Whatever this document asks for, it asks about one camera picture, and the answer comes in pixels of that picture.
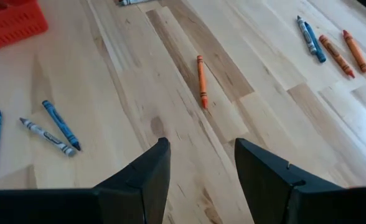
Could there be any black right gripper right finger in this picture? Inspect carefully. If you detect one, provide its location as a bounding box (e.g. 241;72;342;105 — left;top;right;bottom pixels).
234;138;366;224

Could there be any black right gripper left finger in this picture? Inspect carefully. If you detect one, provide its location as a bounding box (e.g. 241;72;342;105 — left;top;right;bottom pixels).
0;137;171;224

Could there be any red plastic basket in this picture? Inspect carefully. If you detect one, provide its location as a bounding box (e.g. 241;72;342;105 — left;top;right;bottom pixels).
0;0;49;50

